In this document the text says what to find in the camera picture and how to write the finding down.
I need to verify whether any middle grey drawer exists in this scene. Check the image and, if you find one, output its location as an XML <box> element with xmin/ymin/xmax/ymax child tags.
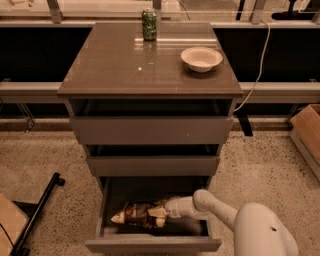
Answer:
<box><xmin>87</xmin><ymin>144</ymin><xmax>220</xmax><ymax>177</ymax></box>

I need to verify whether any green soda can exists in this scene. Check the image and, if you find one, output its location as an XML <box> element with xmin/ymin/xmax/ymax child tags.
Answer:
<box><xmin>142</xmin><ymin>8</ymin><xmax>157</xmax><ymax>41</ymax></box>

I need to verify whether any cardboard box right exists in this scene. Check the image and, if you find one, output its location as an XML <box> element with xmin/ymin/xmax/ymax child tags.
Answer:
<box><xmin>290</xmin><ymin>104</ymin><xmax>320</xmax><ymax>181</ymax></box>

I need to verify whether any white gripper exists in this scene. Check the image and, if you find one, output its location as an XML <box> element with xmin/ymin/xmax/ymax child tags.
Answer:
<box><xmin>147</xmin><ymin>196</ymin><xmax>197</xmax><ymax>228</ymax></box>

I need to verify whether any black stand leg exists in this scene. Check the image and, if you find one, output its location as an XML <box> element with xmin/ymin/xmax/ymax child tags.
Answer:
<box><xmin>10</xmin><ymin>173</ymin><xmax>65</xmax><ymax>256</ymax></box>

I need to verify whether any grey drawer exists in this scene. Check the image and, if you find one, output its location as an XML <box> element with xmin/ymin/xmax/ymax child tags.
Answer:
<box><xmin>87</xmin><ymin>144</ymin><xmax>220</xmax><ymax>177</ymax></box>
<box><xmin>86</xmin><ymin>176</ymin><xmax>222</xmax><ymax>253</ymax></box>
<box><xmin>68</xmin><ymin>99</ymin><xmax>234</xmax><ymax>146</ymax></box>

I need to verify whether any black bracket behind cabinet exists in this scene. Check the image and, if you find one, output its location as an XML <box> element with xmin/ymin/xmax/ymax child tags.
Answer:
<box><xmin>236</xmin><ymin>106</ymin><xmax>253</xmax><ymax>137</ymax></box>

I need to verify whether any white cable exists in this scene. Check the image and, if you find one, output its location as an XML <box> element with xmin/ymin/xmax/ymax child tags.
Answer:
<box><xmin>233</xmin><ymin>19</ymin><xmax>272</xmax><ymax>113</ymax></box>

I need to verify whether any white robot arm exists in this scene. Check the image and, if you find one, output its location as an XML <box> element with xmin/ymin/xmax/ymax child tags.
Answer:
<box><xmin>147</xmin><ymin>189</ymin><xmax>299</xmax><ymax>256</ymax></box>

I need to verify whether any wooden board lower left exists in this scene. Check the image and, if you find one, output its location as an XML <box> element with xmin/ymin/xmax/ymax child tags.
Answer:
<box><xmin>0</xmin><ymin>193</ymin><xmax>29</xmax><ymax>256</ymax></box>

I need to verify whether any top grey drawer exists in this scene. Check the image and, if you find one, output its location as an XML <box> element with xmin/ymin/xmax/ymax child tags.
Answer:
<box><xmin>68</xmin><ymin>99</ymin><xmax>234</xmax><ymax>146</ymax></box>

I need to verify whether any white paper bowl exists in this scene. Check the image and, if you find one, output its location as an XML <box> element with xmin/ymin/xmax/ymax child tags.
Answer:
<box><xmin>181</xmin><ymin>47</ymin><xmax>223</xmax><ymax>73</ymax></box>

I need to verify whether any bottom grey drawer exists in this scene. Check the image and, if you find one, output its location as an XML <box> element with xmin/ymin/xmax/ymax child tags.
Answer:
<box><xmin>86</xmin><ymin>176</ymin><xmax>222</xmax><ymax>253</ymax></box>

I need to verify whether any grey drawer cabinet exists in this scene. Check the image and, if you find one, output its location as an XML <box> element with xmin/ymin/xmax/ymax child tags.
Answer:
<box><xmin>56</xmin><ymin>21</ymin><xmax>244</xmax><ymax>188</ymax></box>

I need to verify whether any brown chip bag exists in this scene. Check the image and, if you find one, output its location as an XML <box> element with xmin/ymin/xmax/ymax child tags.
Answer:
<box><xmin>111</xmin><ymin>200</ymin><xmax>165</xmax><ymax>229</ymax></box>

